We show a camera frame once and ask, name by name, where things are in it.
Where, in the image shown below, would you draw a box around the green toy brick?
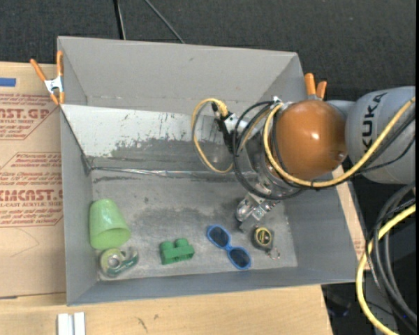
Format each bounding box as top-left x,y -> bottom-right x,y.
159,237 -> 196,266

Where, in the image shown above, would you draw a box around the light green plastic cup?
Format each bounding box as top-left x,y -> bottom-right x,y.
88,198 -> 132,251

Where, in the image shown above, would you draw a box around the blue sunglasses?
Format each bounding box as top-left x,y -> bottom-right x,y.
205,224 -> 253,271

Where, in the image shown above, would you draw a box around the brown cardboard board, red print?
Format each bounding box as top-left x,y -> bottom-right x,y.
0,60 -> 371,302

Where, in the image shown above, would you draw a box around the clear glass cup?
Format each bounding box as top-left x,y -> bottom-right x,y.
197,114 -> 232,169

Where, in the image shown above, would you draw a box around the black cylinder on white bracket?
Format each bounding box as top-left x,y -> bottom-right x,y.
211,101 -> 253,154

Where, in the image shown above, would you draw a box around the black and yellow tape measure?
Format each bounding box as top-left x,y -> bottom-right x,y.
251,225 -> 281,261

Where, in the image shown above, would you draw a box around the grey metal bin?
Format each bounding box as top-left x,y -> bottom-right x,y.
57,36 -> 359,306

